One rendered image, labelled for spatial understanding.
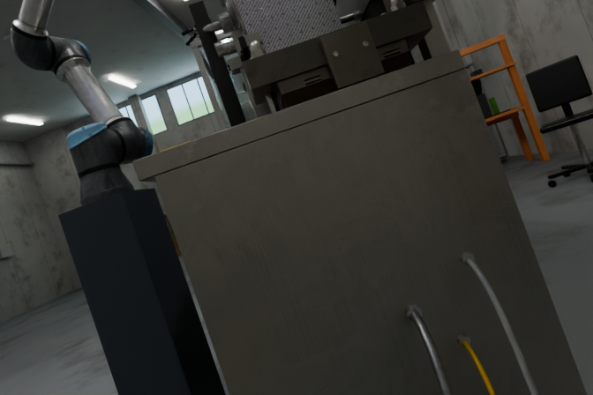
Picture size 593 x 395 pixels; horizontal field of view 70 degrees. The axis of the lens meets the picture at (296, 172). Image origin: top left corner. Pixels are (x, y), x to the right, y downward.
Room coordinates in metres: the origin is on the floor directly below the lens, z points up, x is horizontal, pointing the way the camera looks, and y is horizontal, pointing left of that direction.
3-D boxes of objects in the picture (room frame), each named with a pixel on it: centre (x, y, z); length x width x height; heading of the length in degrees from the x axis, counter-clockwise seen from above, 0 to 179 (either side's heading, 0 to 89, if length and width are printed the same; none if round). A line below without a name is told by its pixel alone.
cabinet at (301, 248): (2.05, 0.00, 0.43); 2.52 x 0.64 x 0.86; 3
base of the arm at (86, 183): (1.25, 0.55, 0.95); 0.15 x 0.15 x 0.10
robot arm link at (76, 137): (1.25, 0.55, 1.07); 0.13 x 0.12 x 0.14; 152
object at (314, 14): (1.06, -0.12, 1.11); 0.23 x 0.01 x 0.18; 93
